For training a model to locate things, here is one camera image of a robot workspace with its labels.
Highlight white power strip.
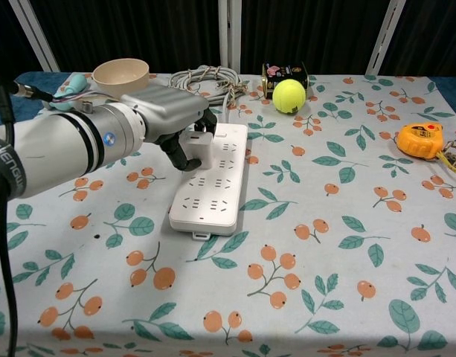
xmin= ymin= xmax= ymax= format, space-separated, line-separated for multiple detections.
xmin=168 ymin=123 xmax=249 ymax=242

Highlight black curtain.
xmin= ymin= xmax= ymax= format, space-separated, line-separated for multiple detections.
xmin=0 ymin=0 xmax=456 ymax=77

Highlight keys on yellow cord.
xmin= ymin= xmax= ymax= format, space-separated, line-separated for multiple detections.
xmin=435 ymin=139 xmax=456 ymax=176

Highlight black tin box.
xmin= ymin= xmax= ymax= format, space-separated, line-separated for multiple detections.
xmin=260 ymin=61 xmax=309 ymax=100

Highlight white metal frame post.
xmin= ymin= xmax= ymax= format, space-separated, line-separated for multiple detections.
xmin=7 ymin=0 xmax=61 ymax=73
xmin=217 ymin=0 xmax=243 ymax=74
xmin=365 ymin=0 xmax=406 ymax=77

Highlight fruit and leaf print tablecloth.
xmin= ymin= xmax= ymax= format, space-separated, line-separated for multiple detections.
xmin=0 ymin=71 xmax=456 ymax=357

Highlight light teal mini massager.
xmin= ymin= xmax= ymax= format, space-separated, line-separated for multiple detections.
xmin=47 ymin=73 xmax=91 ymax=112

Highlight black velcro strap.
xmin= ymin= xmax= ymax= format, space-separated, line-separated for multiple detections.
xmin=0 ymin=136 xmax=28 ymax=197

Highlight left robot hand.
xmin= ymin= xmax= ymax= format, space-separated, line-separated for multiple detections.
xmin=119 ymin=84 xmax=218 ymax=173

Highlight yellow tennis ball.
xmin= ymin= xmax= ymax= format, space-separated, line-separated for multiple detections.
xmin=272 ymin=78 xmax=307 ymax=114

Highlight beige bowl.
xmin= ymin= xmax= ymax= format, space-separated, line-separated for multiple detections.
xmin=91 ymin=57 xmax=150 ymax=99

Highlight white plug adapter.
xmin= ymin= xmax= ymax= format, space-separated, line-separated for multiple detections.
xmin=184 ymin=129 xmax=216 ymax=170

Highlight grey cable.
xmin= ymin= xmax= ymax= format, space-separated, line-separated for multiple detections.
xmin=167 ymin=65 xmax=249 ymax=126

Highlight orange tape measure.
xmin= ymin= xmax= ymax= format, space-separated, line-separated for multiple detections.
xmin=394 ymin=123 xmax=445 ymax=160

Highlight metal connector with thin wires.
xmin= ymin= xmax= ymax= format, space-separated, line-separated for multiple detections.
xmin=12 ymin=82 xmax=123 ymax=106

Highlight thick black cable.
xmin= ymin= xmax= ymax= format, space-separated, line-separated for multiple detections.
xmin=0 ymin=72 xmax=19 ymax=357

